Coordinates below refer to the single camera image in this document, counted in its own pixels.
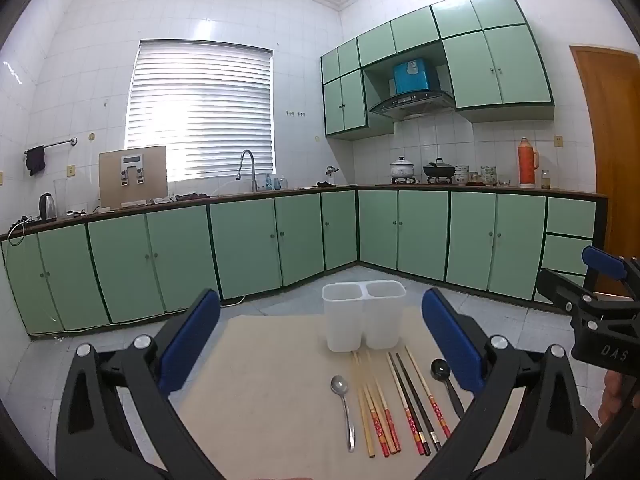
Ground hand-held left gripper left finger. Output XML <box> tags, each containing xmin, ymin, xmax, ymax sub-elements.
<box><xmin>55</xmin><ymin>288</ymin><xmax>236</xmax><ymax>480</ymax></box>

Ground black spoon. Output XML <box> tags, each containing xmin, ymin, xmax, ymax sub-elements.
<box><xmin>430</xmin><ymin>358</ymin><xmax>466</xmax><ymax>418</ymax></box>

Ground black range hood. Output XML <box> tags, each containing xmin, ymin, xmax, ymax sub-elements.
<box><xmin>369</xmin><ymin>90</ymin><xmax>456</xmax><ymax>121</ymax></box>

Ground person's right hand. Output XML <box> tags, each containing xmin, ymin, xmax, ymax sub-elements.
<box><xmin>598</xmin><ymin>370</ymin><xmax>630</xmax><ymax>425</ymax></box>

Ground silver metal spoon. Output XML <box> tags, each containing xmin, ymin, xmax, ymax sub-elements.
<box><xmin>330</xmin><ymin>375</ymin><xmax>357</xmax><ymax>452</ymax></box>

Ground grey white small device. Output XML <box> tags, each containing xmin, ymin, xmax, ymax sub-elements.
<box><xmin>120</xmin><ymin>155</ymin><xmax>147</xmax><ymax>186</ymax></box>

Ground green base cabinets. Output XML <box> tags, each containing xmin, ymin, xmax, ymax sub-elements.
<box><xmin>0</xmin><ymin>185</ymin><xmax>608</xmax><ymax>336</ymax></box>

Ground white lidded pot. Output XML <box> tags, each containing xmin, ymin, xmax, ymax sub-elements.
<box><xmin>390</xmin><ymin>156</ymin><xmax>416</xmax><ymax>183</ymax></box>

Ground dark hanging towel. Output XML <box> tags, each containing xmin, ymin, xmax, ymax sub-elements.
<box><xmin>26</xmin><ymin>145</ymin><xmax>47</xmax><ymax>177</ymax></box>

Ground black chopstick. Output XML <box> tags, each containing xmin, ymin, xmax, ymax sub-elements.
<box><xmin>395</xmin><ymin>352</ymin><xmax>433</xmax><ymax>457</ymax></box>
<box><xmin>397</xmin><ymin>354</ymin><xmax>443</xmax><ymax>453</ymax></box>

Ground metal towel rail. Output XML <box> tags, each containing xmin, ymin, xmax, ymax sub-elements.
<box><xmin>25</xmin><ymin>137</ymin><xmax>78</xmax><ymax>153</ymax></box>

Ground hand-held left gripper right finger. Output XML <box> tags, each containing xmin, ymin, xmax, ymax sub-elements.
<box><xmin>421</xmin><ymin>288</ymin><xmax>587</xmax><ymax>480</ymax></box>

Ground brown wooden door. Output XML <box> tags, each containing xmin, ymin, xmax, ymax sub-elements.
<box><xmin>570</xmin><ymin>45</ymin><xmax>640</xmax><ymax>301</ymax></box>

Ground orange thermos flask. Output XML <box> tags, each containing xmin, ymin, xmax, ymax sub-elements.
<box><xmin>518</xmin><ymin>137</ymin><xmax>541</xmax><ymax>188</ymax></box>

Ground black wok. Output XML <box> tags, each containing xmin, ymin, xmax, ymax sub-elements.
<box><xmin>423</xmin><ymin>158</ymin><xmax>456</xmax><ymax>183</ymax></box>

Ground white window blinds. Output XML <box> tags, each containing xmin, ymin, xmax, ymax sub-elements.
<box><xmin>125</xmin><ymin>39</ymin><xmax>276</xmax><ymax>183</ymax></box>

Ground blue box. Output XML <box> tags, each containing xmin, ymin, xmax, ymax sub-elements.
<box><xmin>392</xmin><ymin>58</ymin><xmax>433</xmax><ymax>96</ymax></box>

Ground red-ended bamboo chopstick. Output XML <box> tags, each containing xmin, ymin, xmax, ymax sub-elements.
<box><xmin>403</xmin><ymin>345</ymin><xmax>452</xmax><ymax>439</ymax></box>
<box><xmin>367</xmin><ymin>351</ymin><xmax>402</xmax><ymax>454</ymax></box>
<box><xmin>387</xmin><ymin>352</ymin><xmax>426</xmax><ymax>457</ymax></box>
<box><xmin>365</xmin><ymin>350</ymin><xmax>397</xmax><ymax>456</ymax></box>
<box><xmin>354</xmin><ymin>352</ymin><xmax>391</xmax><ymax>458</ymax></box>
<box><xmin>352</xmin><ymin>351</ymin><xmax>376</xmax><ymax>459</ymax></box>

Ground white double utensil holder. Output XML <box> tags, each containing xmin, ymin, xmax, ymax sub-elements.
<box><xmin>322</xmin><ymin>280</ymin><xmax>407</xmax><ymax>353</ymax></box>

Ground metal kitchen faucet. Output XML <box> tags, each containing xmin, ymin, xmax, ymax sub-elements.
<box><xmin>236</xmin><ymin>149</ymin><xmax>259</xmax><ymax>192</ymax></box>

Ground brown cardboard panel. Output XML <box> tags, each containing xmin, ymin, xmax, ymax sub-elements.
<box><xmin>98</xmin><ymin>145</ymin><xmax>169</xmax><ymax>209</ymax></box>

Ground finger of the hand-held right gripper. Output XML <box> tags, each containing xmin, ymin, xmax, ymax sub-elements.
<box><xmin>581</xmin><ymin>245</ymin><xmax>640</xmax><ymax>301</ymax></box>
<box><xmin>536</xmin><ymin>268</ymin><xmax>608</xmax><ymax>317</ymax></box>

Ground green wall cabinets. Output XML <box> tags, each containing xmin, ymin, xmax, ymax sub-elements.
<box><xmin>320</xmin><ymin>0</ymin><xmax>557</xmax><ymax>140</ymax></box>

